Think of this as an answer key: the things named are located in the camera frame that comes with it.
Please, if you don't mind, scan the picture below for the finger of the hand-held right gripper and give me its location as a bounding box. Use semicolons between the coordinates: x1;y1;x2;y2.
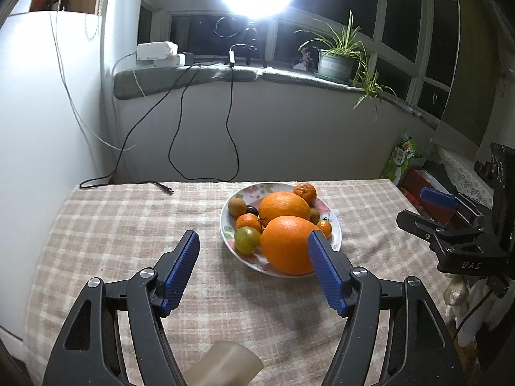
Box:
396;210;485;250
420;188;489;226

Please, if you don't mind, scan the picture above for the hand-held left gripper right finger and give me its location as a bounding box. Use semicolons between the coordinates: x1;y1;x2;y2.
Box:
308;230;459;386

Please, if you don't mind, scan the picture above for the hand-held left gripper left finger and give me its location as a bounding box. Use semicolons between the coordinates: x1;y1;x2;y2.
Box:
42;230;201;386

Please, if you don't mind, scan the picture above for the large orange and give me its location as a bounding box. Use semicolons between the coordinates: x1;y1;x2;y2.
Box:
259;216;327;276
258;192;311;230

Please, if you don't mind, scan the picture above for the green tomato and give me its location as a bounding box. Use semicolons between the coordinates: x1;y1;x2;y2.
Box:
234;226;261;255

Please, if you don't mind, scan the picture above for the small tangerine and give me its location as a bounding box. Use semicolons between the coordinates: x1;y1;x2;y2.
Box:
292;183;318;206
235;213;263;234

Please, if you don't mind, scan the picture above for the floral white plate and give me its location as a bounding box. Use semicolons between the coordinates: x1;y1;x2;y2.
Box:
220;182;342;277

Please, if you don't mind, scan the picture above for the red cardboard box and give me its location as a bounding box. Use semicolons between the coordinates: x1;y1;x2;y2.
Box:
402;168;459;226

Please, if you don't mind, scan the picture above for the white lace cloth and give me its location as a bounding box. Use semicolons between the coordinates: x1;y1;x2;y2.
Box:
436;147;493;210

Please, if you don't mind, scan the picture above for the green printed bag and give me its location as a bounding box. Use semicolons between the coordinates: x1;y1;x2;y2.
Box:
380;133;421;186

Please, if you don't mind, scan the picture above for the beige blurred object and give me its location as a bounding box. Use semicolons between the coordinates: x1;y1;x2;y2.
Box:
188;340;264;386

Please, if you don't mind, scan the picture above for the flower pot saucer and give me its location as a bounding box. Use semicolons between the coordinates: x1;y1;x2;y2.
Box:
314;72;357;85

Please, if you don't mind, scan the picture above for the green flower pot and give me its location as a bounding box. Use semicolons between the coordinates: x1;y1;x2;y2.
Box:
318;50;355;80

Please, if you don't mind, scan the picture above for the spider plant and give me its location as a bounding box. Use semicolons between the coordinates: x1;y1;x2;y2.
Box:
294;10;397;121

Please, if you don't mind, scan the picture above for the small purple flower plant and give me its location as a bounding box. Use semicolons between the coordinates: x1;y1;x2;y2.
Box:
292;46;318;71

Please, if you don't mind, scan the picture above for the grey windowsill mat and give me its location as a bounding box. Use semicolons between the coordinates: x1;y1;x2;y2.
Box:
114;66;264;99

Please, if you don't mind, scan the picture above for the white adapter box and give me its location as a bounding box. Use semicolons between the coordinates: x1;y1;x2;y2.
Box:
153;54;186;67

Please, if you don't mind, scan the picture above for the white power strip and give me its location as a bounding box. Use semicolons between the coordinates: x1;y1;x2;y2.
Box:
137;42;178;61

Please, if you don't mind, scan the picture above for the black tripod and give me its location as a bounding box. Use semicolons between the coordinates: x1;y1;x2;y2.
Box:
241;20;268;69

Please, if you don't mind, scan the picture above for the black cable with plug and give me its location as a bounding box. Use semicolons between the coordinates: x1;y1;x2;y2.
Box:
79;64;198;194

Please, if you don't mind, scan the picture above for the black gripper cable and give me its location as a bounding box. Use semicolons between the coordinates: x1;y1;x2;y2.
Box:
454;279;497;348

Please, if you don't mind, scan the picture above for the thin white cable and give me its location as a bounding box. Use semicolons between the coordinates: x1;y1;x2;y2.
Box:
50;0;141;151

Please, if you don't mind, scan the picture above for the white power strip cable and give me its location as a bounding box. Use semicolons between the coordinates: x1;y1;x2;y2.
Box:
112;50;147;97

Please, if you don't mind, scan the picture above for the white window frame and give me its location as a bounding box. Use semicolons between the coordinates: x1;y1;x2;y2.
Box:
139;0;461;121

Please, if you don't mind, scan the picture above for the black ring light cable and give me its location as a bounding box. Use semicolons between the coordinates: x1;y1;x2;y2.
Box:
168;44;247;181

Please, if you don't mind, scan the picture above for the white bead chain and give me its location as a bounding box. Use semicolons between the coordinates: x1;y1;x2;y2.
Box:
85;15;101;41

